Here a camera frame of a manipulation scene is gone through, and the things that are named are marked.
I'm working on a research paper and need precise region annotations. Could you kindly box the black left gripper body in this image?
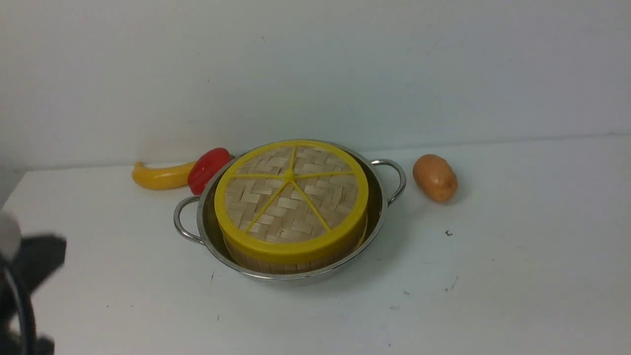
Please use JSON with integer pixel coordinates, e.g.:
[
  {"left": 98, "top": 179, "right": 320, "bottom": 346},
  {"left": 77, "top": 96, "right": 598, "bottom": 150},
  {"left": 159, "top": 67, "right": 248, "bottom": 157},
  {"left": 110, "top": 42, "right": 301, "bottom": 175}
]
[{"left": 1, "top": 235, "right": 66, "bottom": 355}]

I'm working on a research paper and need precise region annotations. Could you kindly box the yellow-rimmed bamboo steamer basket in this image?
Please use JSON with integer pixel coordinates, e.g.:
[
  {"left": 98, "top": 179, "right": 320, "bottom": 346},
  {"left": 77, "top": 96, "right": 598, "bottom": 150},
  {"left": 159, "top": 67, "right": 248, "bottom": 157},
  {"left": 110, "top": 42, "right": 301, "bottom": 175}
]
[{"left": 225, "top": 231, "right": 365, "bottom": 275}]

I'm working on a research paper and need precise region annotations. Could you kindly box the yellow-rimmed woven bamboo lid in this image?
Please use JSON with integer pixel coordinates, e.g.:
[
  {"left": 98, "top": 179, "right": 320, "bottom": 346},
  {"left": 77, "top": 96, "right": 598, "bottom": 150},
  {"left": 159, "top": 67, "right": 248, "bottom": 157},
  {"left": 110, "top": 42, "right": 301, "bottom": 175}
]
[{"left": 213, "top": 140, "right": 369, "bottom": 263}]

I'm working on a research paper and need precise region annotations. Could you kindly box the yellow toy banana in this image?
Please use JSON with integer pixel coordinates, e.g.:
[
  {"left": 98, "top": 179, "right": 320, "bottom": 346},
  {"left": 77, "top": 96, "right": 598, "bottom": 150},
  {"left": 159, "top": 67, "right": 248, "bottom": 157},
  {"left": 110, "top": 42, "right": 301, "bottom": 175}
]
[{"left": 132, "top": 162, "right": 196, "bottom": 191}]

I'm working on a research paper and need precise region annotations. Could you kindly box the red toy bell pepper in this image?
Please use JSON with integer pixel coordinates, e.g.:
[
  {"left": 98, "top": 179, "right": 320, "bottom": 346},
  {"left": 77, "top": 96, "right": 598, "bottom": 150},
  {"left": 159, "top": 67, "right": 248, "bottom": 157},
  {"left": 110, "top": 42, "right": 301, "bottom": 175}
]
[{"left": 187, "top": 147, "right": 233, "bottom": 195}]

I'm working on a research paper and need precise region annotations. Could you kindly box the brown toy potato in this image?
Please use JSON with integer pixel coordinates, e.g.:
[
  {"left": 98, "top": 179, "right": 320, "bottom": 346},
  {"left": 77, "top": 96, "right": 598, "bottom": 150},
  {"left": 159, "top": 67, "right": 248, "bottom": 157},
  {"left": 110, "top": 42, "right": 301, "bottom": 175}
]
[{"left": 412, "top": 154, "right": 459, "bottom": 204}]

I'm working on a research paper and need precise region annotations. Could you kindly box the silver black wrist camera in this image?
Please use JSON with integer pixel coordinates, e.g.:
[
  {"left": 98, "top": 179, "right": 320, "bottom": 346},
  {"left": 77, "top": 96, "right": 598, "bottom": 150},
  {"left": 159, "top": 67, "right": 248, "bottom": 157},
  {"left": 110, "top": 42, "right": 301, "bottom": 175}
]
[{"left": 0, "top": 211, "right": 22, "bottom": 261}]

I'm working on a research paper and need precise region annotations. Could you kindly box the black camera cable left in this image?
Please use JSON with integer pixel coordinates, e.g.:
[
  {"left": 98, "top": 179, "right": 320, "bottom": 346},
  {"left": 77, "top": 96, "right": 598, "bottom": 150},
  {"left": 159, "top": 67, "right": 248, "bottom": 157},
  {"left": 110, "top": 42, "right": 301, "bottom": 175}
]
[{"left": 2, "top": 264, "right": 37, "bottom": 355}]

